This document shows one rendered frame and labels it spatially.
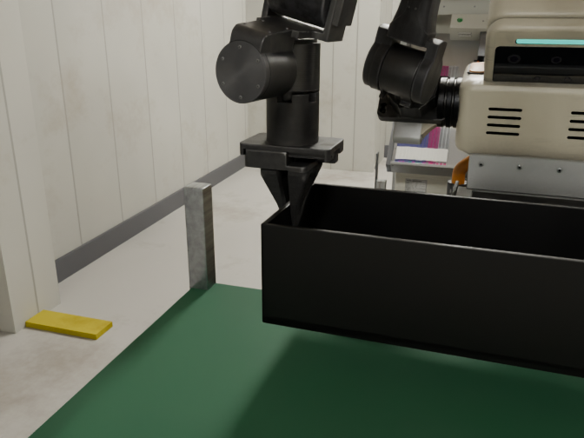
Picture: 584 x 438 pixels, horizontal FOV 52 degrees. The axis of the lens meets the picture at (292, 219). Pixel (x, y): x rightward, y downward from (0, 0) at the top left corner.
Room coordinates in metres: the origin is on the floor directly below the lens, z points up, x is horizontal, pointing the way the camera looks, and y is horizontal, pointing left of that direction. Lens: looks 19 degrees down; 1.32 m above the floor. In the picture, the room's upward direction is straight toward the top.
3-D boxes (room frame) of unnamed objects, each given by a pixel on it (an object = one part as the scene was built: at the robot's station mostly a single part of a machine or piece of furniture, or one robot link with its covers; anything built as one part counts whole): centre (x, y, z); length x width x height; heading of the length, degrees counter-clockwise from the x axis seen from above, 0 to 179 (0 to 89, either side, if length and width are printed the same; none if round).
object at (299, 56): (0.64, 0.00, 1.27); 0.07 x 0.06 x 0.07; 150
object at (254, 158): (0.65, 0.01, 1.14); 0.07 x 0.07 x 0.09; 71
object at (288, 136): (0.65, 0.00, 1.21); 0.10 x 0.07 x 0.07; 71
